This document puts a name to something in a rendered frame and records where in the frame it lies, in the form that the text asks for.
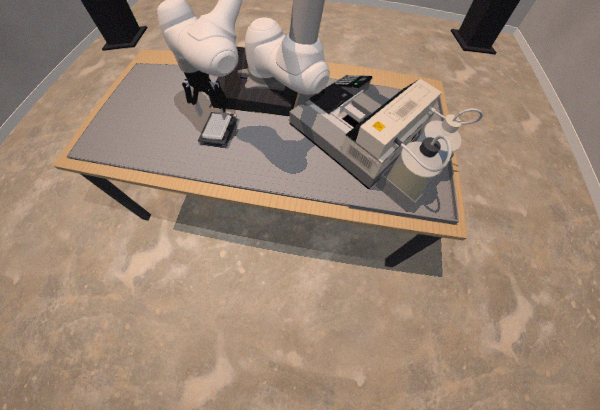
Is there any white plastic bottle with black cap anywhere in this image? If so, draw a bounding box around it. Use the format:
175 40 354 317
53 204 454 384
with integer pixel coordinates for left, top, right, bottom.
387 137 442 200

